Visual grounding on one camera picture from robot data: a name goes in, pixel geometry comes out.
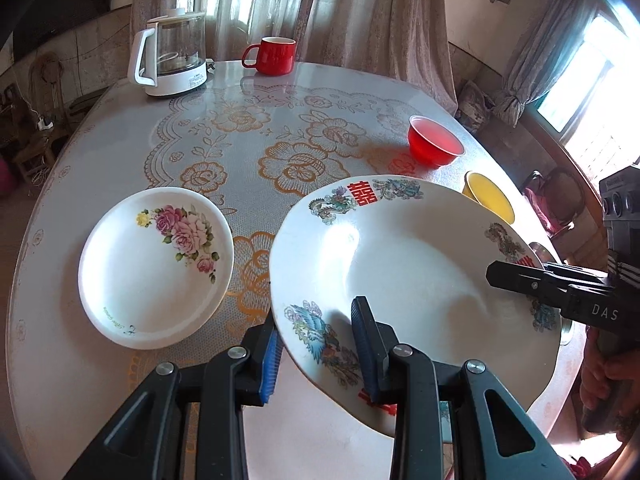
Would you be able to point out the woven sack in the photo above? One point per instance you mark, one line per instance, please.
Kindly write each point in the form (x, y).
(475, 105)

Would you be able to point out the grey tied window curtain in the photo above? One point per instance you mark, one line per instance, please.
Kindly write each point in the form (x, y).
(545, 50)

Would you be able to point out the white power strip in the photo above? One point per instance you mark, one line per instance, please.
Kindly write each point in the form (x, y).
(46, 123)

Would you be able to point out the red cloth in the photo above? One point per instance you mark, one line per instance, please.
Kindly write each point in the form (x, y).
(542, 207)

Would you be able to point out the white power plug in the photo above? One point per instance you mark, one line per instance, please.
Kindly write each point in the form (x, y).
(210, 65)

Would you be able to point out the white glass electric kettle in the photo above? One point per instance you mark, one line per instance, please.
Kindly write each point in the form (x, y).
(175, 77)

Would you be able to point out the red ceramic mug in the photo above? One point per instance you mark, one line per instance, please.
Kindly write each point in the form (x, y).
(275, 57)

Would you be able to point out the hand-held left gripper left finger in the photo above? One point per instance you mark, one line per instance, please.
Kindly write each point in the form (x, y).
(270, 365)

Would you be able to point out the wooden stool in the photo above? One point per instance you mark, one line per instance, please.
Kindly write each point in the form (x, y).
(37, 152)

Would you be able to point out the round-back wooden chair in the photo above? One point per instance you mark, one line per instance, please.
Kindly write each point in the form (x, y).
(562, 180)

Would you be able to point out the yellow plastic bowl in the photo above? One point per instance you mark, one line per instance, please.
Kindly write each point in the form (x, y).
(492, 195)

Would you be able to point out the large phoenix print plate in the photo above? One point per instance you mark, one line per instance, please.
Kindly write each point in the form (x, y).
(410, 260)

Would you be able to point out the person's right hand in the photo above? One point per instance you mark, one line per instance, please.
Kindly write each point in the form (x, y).
(595, 377)

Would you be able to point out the beige lace curtain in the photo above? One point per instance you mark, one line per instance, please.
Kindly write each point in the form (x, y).
(390, 20)

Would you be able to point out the bright side window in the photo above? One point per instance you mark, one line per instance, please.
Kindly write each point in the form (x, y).
(585, 95)

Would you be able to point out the red plastic bowl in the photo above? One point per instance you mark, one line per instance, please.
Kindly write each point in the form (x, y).
(432, 145)

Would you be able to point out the small rose print plate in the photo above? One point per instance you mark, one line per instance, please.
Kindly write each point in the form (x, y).
(145, 270)

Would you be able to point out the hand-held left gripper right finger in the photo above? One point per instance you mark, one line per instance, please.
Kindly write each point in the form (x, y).
(365, 360)

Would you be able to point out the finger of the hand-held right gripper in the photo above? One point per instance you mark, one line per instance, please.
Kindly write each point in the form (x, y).
(580, 276)
(525, 280)

